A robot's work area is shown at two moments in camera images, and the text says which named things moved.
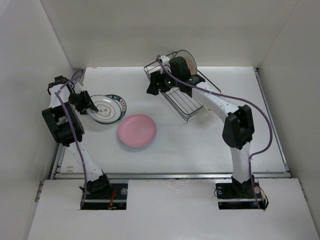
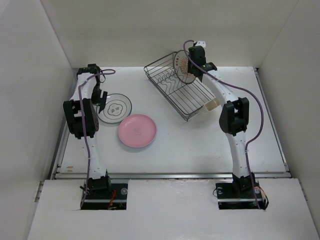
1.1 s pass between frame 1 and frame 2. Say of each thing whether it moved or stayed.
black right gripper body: moved
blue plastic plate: stayed
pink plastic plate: stayed
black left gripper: moved
